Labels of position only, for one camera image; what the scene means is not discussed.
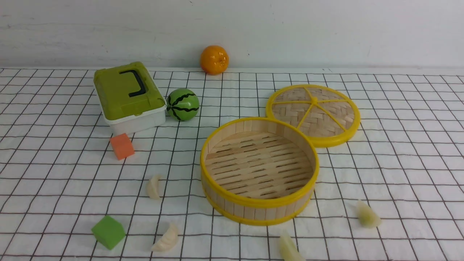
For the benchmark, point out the green lidded white box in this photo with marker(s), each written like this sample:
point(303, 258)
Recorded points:
point(129, 99)

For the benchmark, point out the white grid tablecloth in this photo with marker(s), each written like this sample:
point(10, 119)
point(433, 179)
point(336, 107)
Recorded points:
point(59, 175)

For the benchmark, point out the woven bamboo steamer lid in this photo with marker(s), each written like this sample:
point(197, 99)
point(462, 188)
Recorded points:
point(327, 117)

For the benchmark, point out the green foam cube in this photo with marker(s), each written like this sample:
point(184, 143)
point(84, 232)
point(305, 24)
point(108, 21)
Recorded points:
point(109, 232)

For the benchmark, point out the orange toy fruit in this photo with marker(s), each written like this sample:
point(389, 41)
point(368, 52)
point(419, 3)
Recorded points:
point(214, 60)

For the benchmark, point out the toy watermelon ball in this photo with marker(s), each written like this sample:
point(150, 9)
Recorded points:
point(182, 104)

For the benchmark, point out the bamboo steamer tray yellow rim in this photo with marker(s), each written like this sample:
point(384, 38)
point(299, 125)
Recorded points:
point(258, 171)

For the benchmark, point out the white dumpling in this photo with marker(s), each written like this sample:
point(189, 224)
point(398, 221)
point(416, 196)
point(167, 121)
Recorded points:
point(366, 216)
point(288, 249)
point(168, 240)
point(152, 187)

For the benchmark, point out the orange foam cube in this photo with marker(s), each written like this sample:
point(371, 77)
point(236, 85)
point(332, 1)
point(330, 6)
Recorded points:
point(122, 146)

